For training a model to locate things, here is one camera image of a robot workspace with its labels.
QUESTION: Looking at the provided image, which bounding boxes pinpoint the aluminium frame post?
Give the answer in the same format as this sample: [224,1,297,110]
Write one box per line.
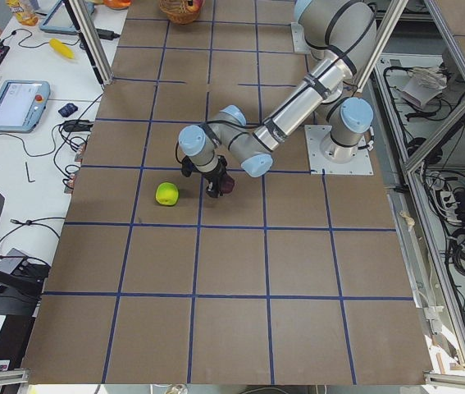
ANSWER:
[63,0,113,86]

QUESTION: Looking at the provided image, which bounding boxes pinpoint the orange object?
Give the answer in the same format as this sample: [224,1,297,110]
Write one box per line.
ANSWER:
[103,0,132,11]

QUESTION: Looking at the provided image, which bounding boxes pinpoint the wicker basket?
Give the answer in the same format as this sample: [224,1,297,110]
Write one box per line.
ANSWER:
[158,0,202,25]

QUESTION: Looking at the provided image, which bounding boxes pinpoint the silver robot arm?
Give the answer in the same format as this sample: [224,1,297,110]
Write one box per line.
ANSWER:
[178,1,376,198]

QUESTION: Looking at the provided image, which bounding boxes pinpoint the yellow corn toy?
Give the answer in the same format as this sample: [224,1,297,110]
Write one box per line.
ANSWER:
[48,39,75,61]

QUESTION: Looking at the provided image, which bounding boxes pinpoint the black power adapter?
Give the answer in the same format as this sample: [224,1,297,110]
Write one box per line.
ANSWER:
[96,28,121,41]

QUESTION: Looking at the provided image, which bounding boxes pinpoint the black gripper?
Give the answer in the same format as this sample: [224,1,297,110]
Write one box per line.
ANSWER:
[180,155,227,199]

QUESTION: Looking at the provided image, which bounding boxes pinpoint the dark red apple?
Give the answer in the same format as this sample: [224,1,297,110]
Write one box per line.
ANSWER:
[219,173,235,195]

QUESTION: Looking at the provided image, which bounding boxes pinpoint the red yellow apple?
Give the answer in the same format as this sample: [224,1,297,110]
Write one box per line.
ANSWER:
[186,0,204,12]

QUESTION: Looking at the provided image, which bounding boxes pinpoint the grey usb hub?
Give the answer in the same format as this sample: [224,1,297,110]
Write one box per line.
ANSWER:
[0,247,48,293]

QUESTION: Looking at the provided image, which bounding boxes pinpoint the green apple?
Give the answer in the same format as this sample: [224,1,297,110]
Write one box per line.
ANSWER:
[155,181,180,206]

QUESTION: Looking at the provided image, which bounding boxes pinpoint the snack bag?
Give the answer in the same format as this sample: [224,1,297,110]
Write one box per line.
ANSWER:
[5,0,39,26]

